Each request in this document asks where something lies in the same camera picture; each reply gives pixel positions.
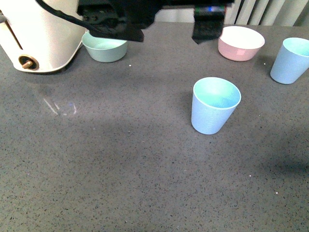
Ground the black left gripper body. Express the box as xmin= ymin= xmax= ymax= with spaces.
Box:
xmin=77 ymin=0 xmax=169 ymax=42

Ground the blue cup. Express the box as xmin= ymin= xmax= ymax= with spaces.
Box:
xmin=191 ymin=77 xmax=241 ymax=135
xmin=270 ymin=37 xmax=309 ymax=85

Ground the green bowl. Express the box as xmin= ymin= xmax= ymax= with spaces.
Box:
xmin=82 ymin=31 xmax=128 ymax=63

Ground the white toaster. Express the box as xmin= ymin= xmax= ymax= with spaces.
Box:
xmin=0 ymin=0 xmax=86 ymax=73

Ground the grey curtain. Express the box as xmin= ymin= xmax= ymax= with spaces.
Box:
xmin=154 ymin=0 xmax=309 ymax=27

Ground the pink bowl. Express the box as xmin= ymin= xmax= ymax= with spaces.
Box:
xmin=218 ymin=26 xmax=265 ymax=62

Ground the black cable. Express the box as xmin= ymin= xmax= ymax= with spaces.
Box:
xmin=35 ymin=0 xmax=102 ymax=33

